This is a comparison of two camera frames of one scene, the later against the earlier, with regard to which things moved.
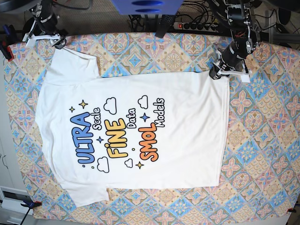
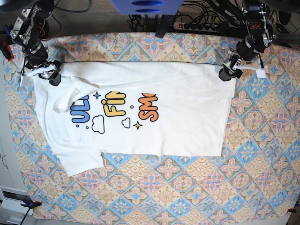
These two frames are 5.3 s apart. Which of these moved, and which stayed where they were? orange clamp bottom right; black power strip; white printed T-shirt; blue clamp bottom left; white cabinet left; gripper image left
Moved: gripper image left; white printed T-shirt
Stayed: black power strip; orange clamp bottom right; white cabinet left; blue clamp bottom left
